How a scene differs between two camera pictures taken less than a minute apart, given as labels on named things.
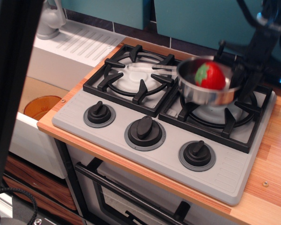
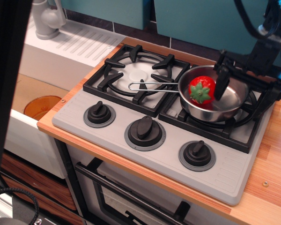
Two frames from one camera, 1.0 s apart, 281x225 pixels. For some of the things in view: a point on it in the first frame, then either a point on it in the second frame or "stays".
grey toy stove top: x=162 y=146 stays
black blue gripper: x=259 y=55 -> x=260 y=67
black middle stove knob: x=144 y=134 stays
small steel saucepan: x=185 y=71 -> x=223 y=108
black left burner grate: x=140 y=80 stays
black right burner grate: x=237 y=124 stays
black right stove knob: x=197 y=156 stays
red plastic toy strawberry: x=211 y=75 -> x=202 y=89
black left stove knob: x=99 y=116 stays
